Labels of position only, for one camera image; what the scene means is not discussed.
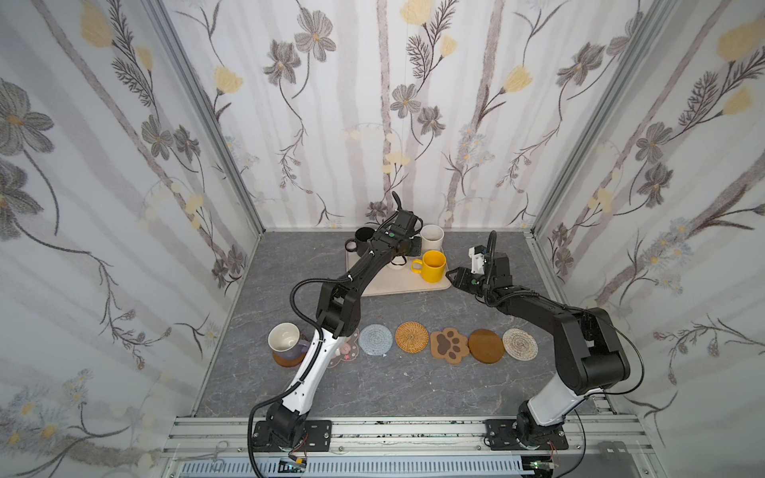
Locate brown paw shaped coaster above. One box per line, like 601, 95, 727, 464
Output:
430, 328, 470, 364

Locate brown round wooden coaster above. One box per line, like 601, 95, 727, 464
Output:
468, 329, 505, 364

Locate white colourful stitched coaster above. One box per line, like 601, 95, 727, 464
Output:
502, 329, 539, 362

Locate woven rattan round coaster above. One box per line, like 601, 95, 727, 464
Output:
394, 322, 430, 355

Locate grey blue round coaster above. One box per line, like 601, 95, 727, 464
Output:
359, 324, 394, 357

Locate pink flower coaster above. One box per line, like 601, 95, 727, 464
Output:
329, 329, 360, 368

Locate purple mug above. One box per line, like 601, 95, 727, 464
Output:
267, 323, 310, 359

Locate dark brown round coaster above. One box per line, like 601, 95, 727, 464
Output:
272, 353, 306, 368

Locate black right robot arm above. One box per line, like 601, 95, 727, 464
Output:
446, 247, 631, 449

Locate white mug red inside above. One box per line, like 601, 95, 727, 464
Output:
388, 256, 408, 270

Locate yellow mug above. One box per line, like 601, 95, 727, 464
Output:
410, 250, 446, 284

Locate white speckled mug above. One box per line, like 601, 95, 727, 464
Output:
420, 224, 445, 255

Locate black mug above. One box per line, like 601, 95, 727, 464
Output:
344, 227, 376, 257

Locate beige plastic tray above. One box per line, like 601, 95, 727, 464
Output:
347, 249, 451, 297

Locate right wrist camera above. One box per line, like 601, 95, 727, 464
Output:
468, 246, 492, 276

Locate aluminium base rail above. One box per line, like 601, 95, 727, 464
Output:
161, 414, 666, 477

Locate black corrugated cable conduit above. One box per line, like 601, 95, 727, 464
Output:
246, 277, 342, 478

